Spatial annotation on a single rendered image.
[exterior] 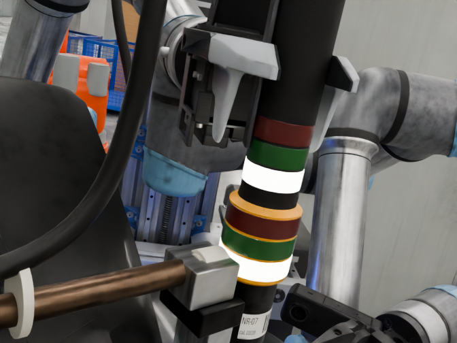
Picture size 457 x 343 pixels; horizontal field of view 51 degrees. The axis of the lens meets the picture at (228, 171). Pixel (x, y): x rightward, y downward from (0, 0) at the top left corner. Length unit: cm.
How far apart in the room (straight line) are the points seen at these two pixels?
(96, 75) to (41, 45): 332
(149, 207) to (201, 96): 90
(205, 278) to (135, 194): 107
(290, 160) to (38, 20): 64
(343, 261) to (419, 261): 193
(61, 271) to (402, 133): 57
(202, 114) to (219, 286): 12
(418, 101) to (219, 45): 52
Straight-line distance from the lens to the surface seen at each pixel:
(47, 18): 84
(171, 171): 52
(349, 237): 68
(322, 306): 58
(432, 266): 264
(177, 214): 123
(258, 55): 23
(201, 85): 33
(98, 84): 420
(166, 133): 51
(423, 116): 75
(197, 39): 28
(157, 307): 55
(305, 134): 25
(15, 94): 35
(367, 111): 71
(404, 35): 224
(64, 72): 412
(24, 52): 88
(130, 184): 128
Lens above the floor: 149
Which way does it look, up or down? 17 degrees down
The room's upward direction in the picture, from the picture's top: 11 degrees clockwise
